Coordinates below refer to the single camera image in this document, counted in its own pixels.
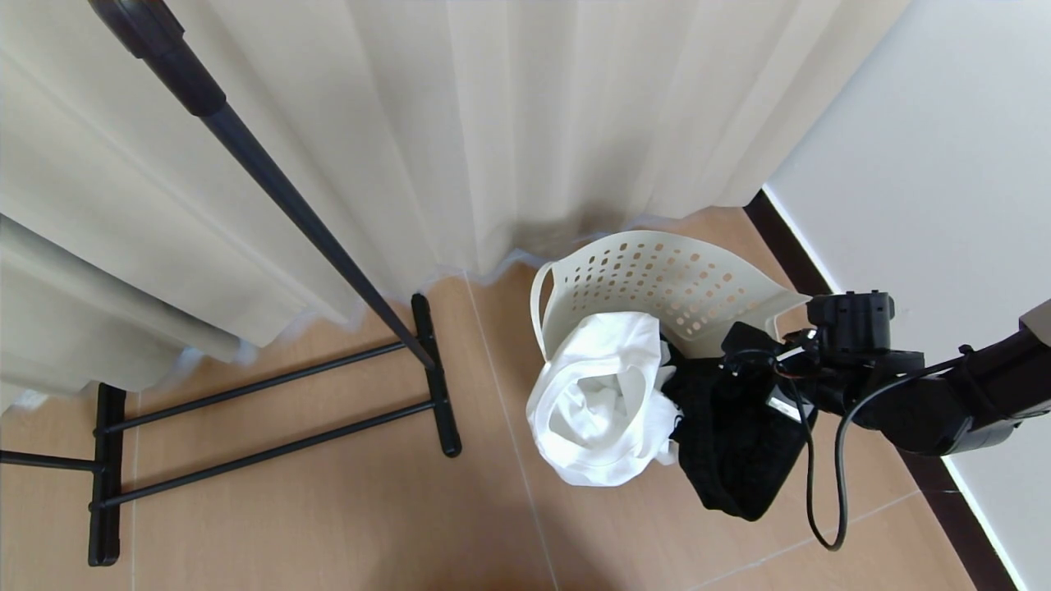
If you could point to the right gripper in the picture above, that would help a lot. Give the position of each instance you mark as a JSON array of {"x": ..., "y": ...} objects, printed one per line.
[{"x": 829, "y": 382}]

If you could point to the black garment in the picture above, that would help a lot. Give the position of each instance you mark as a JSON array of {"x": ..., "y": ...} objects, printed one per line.
[{"x": 731, "y": 460}]

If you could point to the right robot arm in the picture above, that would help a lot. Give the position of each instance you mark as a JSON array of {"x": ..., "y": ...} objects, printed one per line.
[{"x": 944, "y": 410}]

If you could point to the white laundry basket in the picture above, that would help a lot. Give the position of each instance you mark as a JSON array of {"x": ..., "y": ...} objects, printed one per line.
[{"x": 657, "y": 279}]

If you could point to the black clothes rack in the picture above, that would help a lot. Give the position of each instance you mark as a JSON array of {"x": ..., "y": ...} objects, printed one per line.
[{"x": 271, "y": 176}]

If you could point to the white garment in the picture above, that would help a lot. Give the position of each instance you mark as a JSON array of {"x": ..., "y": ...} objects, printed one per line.
[{"x": 591, "y": 443}]

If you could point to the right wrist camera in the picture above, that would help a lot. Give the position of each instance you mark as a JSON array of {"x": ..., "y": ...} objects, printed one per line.
[{"x": 854, "y": 324}]

